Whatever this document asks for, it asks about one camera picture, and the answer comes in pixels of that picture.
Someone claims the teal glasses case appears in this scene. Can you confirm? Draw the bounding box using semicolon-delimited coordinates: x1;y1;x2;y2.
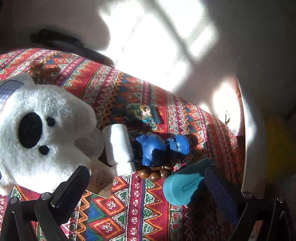
163;158;214;206

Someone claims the white plush bear gingham patch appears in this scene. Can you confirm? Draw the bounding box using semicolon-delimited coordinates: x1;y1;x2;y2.
1;73;104;196

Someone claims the white cylindrical tube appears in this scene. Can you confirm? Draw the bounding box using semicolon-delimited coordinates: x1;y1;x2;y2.
102;124;136;176

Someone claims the wooden bead bracelet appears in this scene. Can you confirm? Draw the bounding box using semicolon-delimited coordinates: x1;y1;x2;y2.
137;162;176;182

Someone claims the blue plastic toy figure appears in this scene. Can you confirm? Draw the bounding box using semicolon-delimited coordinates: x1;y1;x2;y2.
136;133;190;167

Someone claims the black object behind table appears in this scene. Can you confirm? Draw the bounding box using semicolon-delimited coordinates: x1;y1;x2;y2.
30;29;114;67

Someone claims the orange cardboard box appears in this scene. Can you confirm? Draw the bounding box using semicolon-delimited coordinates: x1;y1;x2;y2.
237;80;267;199

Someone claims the patterned red tablecloth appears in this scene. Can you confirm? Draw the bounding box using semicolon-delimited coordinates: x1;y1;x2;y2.
1;48;244;240

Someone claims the yellow cushion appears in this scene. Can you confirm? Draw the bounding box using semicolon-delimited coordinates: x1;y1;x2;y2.
265;115;295;184

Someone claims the small cartoon figure card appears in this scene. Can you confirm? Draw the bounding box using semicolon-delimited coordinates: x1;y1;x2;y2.
139;105;162;124

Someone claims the pine cone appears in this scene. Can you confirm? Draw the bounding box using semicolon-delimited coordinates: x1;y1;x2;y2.
27;63;60;85

